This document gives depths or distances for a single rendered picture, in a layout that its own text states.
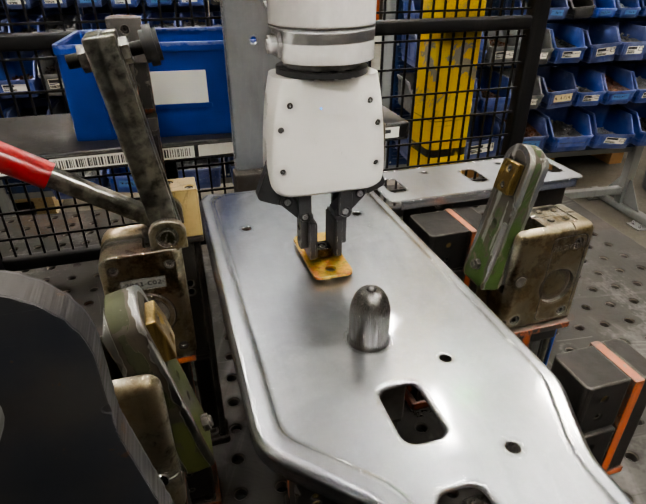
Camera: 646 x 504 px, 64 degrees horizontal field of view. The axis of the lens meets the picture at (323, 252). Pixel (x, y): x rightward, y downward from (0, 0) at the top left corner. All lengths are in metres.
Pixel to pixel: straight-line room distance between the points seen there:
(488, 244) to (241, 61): 0.39
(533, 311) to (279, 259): 0.26
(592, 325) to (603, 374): 0.58
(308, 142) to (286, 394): 0.20
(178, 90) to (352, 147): 0.40
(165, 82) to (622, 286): 0.91
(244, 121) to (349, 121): 0.31
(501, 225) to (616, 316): 0.60
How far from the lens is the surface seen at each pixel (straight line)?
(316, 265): 0.48
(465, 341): 0.42
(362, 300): 0.38
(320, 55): 0.40
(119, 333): 0.28
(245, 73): 0.70
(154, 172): 0.43
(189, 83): 0.79
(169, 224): 0.43
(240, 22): 0.69
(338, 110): 0.43
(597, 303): 1.09
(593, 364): 0.45
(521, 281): 0.52
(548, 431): 0.37
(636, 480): 0.79
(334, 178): 0.44
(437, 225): 0.63
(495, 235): 0.50
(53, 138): 0.86
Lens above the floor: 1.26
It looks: 30 degrees down
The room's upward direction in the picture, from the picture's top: straight up
